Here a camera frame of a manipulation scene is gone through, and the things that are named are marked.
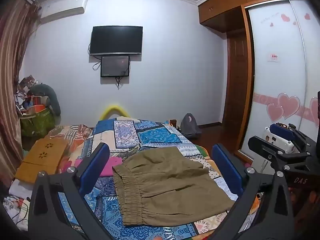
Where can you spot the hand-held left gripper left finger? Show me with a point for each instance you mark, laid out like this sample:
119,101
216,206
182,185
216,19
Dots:
97,162

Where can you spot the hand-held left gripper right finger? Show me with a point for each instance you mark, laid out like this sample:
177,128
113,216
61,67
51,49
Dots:
226,165

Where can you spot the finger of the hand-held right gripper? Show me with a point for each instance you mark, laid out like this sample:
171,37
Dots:
282,132
265,147

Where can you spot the olive green pants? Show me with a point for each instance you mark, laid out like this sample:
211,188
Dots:
162,187

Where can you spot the white plastic appliance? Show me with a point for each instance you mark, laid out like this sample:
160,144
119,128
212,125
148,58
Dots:
268,136

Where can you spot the pink cloth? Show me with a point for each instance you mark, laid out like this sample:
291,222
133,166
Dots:
112,166

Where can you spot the colourful fleece blanket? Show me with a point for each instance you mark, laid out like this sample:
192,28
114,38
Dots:
203,152

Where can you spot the striped orange quilt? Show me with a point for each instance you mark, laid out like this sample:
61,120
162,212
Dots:
75,132

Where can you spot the grey backpack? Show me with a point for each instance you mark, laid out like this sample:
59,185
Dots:
190,127

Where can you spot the yellow curved headboard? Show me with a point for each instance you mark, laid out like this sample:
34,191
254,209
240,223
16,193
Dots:
110,108

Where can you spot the wooden folding lap table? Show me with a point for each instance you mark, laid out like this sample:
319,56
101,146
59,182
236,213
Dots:
37,165

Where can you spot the wooden wardrobe with heart doors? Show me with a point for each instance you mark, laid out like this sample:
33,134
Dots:
275,67

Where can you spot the blue patchwork bedsheet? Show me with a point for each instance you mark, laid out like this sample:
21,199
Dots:
160,137

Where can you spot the brown wooden bedpost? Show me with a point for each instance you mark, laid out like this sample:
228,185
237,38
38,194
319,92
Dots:
173,123

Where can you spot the brown wooden door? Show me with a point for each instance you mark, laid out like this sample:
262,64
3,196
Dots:
237,80

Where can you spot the green bag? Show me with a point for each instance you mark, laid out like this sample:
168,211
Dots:
37,125

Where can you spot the white label sticker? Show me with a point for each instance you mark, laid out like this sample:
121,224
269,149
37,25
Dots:
273,57

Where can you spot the white floral sheet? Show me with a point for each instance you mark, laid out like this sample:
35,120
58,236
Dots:
17,205

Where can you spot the pile of clutter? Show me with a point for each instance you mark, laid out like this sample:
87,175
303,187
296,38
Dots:
25,85

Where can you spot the striped brown curtain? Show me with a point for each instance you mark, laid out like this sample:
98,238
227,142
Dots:
10,80

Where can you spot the white air conditioner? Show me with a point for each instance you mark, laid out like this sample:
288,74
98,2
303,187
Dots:
62,10

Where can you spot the small black wall monitor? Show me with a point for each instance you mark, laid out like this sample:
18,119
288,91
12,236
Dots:
115,66

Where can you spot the black wall television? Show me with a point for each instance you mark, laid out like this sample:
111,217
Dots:
116,40

